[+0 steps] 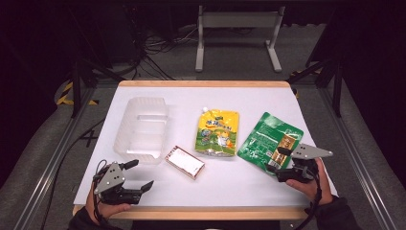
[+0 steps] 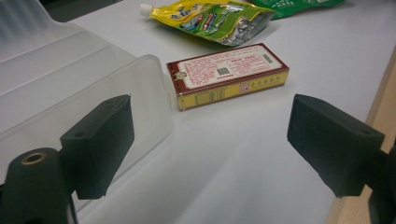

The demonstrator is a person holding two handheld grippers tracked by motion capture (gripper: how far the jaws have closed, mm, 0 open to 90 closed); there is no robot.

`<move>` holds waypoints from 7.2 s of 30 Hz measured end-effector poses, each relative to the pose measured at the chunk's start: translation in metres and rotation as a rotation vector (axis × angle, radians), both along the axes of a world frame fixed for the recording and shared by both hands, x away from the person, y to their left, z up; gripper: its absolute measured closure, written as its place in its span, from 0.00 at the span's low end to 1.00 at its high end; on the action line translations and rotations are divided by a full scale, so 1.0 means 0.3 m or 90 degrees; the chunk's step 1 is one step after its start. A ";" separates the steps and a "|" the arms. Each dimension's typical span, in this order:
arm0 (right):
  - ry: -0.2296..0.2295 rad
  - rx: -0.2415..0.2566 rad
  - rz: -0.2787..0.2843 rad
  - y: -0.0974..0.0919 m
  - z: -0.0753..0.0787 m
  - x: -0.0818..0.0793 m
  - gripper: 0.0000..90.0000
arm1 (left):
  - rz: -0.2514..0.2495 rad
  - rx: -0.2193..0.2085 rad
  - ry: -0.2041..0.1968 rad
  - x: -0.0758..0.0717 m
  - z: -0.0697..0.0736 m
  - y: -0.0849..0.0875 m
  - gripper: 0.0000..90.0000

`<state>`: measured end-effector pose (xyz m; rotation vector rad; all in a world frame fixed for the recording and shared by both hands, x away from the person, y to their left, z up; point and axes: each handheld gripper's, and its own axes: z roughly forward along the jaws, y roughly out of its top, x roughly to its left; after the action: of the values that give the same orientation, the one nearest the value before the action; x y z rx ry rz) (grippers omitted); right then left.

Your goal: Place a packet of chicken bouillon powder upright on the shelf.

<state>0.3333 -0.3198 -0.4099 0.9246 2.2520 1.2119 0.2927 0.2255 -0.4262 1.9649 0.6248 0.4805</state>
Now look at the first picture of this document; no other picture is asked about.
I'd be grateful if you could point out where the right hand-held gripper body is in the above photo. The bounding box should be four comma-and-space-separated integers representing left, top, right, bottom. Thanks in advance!
275, 143, 334, 184

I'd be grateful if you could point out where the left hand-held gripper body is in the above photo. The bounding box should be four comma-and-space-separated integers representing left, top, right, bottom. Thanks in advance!
92, 161, 143, 206

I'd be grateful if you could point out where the green foil packet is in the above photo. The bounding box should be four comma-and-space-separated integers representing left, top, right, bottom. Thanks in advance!
237, 111, 305, 175

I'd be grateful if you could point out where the clear plastic container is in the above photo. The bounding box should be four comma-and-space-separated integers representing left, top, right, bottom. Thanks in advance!
113, 96, 170, 166

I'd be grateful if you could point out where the yellow spouted seasoning pouch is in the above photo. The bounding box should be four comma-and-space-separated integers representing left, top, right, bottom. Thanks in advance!
194, 106, 240, 157

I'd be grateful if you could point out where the person's left hand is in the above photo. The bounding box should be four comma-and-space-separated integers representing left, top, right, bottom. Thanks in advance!
84, 191, 132, 226

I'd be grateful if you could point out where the person's right hand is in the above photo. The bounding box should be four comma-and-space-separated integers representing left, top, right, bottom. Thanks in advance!
285, 157, 334, 206

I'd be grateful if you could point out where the black metal stand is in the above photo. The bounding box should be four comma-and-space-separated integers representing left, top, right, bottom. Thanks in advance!
285, 57, 345, 118
70, 58, 126, 119

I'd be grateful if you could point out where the yellow and black tape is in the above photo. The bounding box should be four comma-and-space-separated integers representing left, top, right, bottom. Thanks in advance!
56, 80, 99, 106

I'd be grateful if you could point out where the white metal stand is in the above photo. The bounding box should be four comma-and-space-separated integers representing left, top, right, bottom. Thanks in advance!
194, 5, 286, 73

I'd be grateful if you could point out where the left hand-held gripper cable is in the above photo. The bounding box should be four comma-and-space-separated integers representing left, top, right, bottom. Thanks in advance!
91, 158, 110, 224

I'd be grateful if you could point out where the hand-held gripper cable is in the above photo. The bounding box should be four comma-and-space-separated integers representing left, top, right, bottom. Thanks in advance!
292, 158, 324, 230
91, 158, 110, 224

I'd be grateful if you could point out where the right hand-held gripper cable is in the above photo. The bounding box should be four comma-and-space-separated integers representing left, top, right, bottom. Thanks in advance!
292, 158, 324, 230

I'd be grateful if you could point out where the aluminium rail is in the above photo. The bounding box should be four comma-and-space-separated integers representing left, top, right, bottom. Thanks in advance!
317, 85, 400, 230
12, 86, 97, 230

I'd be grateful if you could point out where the black floor cable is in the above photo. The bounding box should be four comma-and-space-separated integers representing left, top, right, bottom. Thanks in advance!
39, 118, 106, 230

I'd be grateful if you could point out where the tangle of black cables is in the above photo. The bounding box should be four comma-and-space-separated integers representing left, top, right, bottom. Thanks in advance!
127, 25, 200, 81

